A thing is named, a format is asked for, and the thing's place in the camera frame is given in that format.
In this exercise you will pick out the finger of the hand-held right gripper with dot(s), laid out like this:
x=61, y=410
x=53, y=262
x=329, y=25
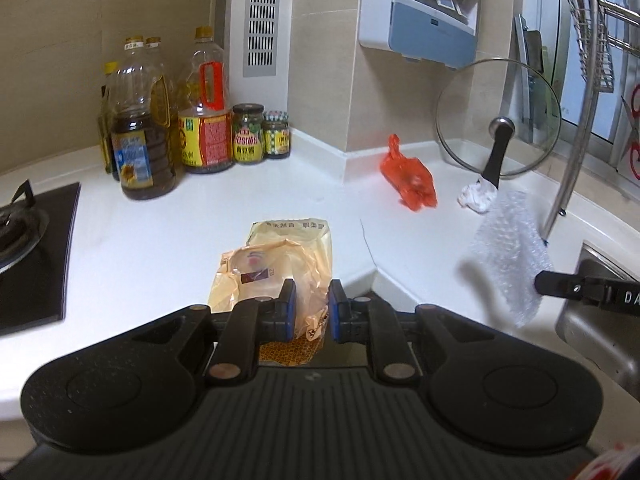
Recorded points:
x=560, y=285

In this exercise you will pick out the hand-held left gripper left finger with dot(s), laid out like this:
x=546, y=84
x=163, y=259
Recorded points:
x=290, y=312

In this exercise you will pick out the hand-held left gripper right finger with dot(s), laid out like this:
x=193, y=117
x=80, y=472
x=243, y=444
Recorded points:
x=334, y=312

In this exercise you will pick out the bubble wrap sheet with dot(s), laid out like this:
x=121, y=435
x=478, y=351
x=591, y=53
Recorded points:
x=510, y=260

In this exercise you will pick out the yellow plastic bag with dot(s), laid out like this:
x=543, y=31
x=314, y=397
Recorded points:
x=280, y=255

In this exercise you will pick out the white paper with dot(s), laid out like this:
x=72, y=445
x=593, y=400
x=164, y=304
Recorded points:
x=475, y=200

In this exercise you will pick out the orange plastic bag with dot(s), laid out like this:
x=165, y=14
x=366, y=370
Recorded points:
x=410, y=180

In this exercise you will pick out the stainless steel sink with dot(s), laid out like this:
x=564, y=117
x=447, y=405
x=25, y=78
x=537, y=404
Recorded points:
x=600, y=345

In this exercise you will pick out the red white patterned cloth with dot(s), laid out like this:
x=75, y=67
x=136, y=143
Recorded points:
x=615, y=465

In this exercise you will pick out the small jar checked lid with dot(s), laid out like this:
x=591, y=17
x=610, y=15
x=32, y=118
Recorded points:
x=276, y=140

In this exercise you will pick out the large jar dark lid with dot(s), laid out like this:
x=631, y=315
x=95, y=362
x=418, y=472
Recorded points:
x=248, y=140

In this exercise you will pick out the dark oil bottle blue label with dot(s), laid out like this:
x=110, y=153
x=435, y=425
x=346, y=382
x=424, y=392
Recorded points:
x=135, y=160

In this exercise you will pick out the steel dish rack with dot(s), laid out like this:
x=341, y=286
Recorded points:
x=597, y=67

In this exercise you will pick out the black gas stove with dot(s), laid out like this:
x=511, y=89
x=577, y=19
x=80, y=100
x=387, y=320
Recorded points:
x=45, y=270

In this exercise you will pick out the yellow oil bottle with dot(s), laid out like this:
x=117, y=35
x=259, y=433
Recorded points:
x=162, y=95

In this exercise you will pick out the small bottle yellow cap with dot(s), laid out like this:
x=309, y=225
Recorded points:
x=107, y=125

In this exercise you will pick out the white slotted vent panel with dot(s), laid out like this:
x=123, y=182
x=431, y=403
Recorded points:
x=261, y=20

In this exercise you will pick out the blue white wall appliance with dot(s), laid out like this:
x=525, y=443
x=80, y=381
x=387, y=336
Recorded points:
x=425, y=25

